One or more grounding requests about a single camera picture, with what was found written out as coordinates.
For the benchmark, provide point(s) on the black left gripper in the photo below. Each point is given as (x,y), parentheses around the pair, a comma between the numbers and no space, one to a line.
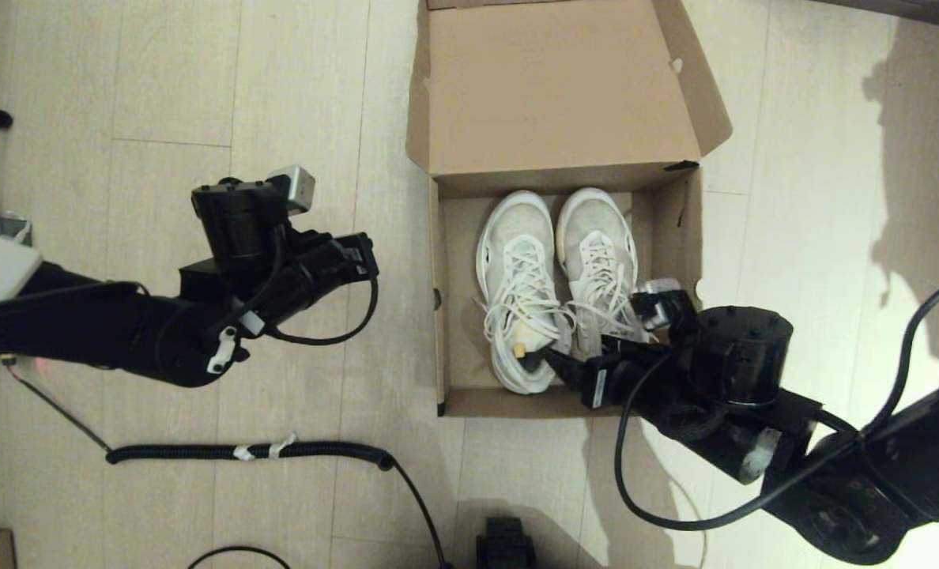
(319,273)

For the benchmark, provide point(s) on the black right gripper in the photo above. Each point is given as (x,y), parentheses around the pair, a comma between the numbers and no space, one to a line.
(627,379)

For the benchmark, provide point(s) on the white lace-up sneaker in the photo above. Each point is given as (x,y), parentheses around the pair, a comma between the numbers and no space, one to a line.
(517,237)
(596,229)

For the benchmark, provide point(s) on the brown cardboard shoe box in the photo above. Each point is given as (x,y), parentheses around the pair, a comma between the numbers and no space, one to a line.
(556,87)

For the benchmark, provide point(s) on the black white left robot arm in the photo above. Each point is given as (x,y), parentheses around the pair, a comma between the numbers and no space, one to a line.
(122,332)

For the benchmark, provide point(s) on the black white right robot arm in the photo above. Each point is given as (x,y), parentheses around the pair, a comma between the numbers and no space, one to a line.
(873,474)

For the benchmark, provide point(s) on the dark wooden furniture edge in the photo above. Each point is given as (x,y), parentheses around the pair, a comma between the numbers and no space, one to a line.
(912,9)

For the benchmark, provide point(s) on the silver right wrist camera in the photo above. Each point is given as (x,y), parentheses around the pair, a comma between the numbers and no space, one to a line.
(659,300)

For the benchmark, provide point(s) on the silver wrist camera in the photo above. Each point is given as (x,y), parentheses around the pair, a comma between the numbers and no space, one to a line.
(296,188)
(659,300)

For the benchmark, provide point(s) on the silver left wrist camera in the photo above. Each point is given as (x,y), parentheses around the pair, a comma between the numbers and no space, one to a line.
(296,188)

